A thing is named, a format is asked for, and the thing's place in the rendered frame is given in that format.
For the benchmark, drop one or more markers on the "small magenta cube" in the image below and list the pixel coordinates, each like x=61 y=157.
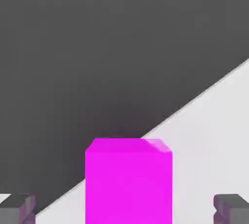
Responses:
x=128 y=185

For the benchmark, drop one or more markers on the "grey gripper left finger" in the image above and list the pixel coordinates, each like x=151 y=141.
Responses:
x=11 y=212

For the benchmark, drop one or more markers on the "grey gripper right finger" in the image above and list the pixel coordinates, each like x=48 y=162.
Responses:
x=233 y=212

